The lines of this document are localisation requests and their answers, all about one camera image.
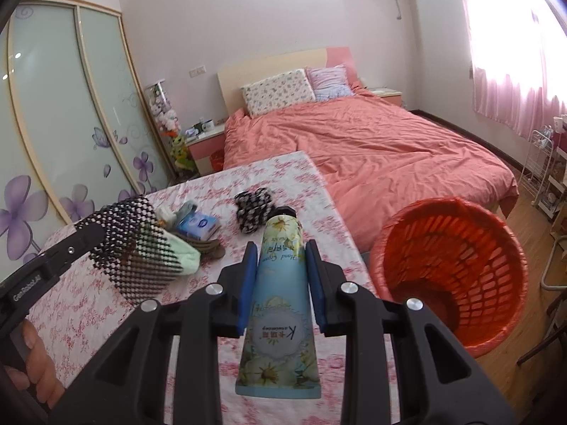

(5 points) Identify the pink duvet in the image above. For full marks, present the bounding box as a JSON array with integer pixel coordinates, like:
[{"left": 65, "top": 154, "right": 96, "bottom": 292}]
[{"left": 224, "top": 89, "right": 519, "bottom": 251}]

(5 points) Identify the blue tissue pack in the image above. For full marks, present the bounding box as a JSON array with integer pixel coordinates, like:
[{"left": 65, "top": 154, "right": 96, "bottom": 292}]
[{"left": 176, "top": 213, "right": 218, "bottom": 239}]

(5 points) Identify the pink striped pillow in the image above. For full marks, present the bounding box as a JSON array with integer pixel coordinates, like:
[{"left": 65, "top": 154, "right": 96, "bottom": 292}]
[{"left": 305, "top": 66, "right": 355, "bottom": 100}]

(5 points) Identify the person's left hand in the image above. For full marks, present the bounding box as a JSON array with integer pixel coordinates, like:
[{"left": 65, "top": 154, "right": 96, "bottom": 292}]
[{"left": 20, "top": 319, "right": 67, "bottom": 408}]

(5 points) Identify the black white checkered mesh cloth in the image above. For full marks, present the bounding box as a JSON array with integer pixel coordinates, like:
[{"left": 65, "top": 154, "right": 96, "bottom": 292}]
[{"left": 91, "top": 195, "right": 184, "bottom": 306}]

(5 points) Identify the pale green cloth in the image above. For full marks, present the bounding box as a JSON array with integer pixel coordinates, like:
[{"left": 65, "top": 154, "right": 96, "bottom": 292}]
[{"left": 151, "top": 228, "right": 203, "bottom": 276}]

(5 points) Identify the clear tube of plush toys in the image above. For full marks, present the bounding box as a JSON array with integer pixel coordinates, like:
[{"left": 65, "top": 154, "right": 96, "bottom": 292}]
[{"left": 145, "top": 80, "right": 198, "bottom": 178}]

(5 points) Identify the floral hand cream tube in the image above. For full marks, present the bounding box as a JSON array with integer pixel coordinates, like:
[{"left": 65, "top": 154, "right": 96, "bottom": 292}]
[{"left": 235, "top": 206, "right": 322, "bottom": 398}]

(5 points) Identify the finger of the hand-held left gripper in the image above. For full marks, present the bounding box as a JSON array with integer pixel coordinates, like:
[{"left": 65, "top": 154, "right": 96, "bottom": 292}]
[{"left": 42, "top": 220, "right": 107, "bottom": 271}]

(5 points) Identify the white floral pillow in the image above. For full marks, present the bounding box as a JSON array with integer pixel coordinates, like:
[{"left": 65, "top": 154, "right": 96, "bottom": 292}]
[{"left": 241, "top": 68, "right": 316, "bottom": 118}]

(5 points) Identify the orange plastic mesh basket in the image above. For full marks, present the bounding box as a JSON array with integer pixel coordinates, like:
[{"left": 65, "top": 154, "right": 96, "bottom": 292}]
[{"left": 369, "top": 197, "right": 530, "bottom": 359}]

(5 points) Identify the pink floral tablecloth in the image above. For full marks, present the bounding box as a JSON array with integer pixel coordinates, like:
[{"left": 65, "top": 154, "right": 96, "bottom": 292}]
[{"left": 27, "top": 151, "right": 399, "bottom": 425}]

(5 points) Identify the black white patterned cloth bundle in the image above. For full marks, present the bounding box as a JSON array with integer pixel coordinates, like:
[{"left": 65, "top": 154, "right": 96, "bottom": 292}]
[{"left": 234, "top": 187, "right": 276, "bottom": 234}]

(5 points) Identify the brown woven object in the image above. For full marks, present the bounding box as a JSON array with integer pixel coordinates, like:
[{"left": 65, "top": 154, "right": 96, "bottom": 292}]
[{"left": 186, "top": 237, "right": 226, "bottom": 258}]

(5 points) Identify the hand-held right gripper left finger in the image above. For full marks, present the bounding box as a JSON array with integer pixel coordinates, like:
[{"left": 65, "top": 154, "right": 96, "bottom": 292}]
[{"left": 49, "top": 241, "right": 258, "bottom": 425}]

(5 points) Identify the metal chair frame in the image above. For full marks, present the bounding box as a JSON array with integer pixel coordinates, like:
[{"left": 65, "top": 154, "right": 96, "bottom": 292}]
[{"left": 516, "top": 234, "right": 567, "bottom": 364}]

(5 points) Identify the pink white nightstand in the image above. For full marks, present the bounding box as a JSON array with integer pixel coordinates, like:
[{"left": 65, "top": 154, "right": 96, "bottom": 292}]
[
  {"left": 367, "top": 87, "right": 404, "bottom": 108},
  {"left": 186, "top": 124, "right": 226, "bottom": 175}
]

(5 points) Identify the green plush toy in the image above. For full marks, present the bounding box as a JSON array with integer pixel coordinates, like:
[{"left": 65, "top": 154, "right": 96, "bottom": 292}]
[{"left": 170, "top": 135, "right": 196, "bottom": 171}]

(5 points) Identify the glass wardrobe with purple flowers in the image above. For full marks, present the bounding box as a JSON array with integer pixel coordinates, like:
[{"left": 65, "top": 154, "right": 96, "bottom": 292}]
[{"left": 0, "top": 0, "right": 178, "bottom": 271}]

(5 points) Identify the pink curtain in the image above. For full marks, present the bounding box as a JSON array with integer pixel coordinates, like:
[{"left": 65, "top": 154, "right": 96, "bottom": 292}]
[{"left": 456, "top": 0, "right": 567, "bottom": 142}]

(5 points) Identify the beige pink headboard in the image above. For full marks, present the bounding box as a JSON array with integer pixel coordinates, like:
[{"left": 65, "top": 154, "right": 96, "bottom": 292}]
[{"left": 217, "top": 46, "right": 361, "bottom": 113}]

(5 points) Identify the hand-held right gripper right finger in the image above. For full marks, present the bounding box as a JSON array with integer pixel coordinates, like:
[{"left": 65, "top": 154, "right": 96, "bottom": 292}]
[{"left": 305, "top": 239, "right": 519, "bottom": 425}]

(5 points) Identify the white wire rack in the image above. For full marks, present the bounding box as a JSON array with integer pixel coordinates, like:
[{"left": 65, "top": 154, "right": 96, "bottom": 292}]
[{"left": 518, "top": 115, "right": 567, "bottom": 222}]

